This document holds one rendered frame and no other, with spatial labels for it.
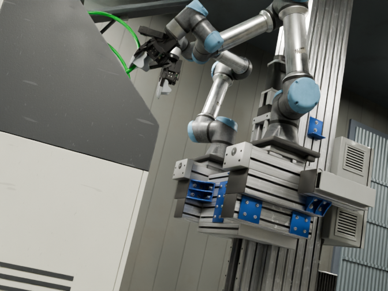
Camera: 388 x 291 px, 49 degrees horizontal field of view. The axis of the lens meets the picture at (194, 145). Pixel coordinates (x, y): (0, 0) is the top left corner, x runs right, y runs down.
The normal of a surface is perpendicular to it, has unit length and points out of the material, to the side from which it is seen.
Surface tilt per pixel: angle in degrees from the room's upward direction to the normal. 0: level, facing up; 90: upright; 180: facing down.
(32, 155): 90
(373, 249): 90
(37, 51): 90
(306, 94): 98
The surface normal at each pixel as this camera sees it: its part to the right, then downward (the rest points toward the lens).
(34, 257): 0.30, -0.19
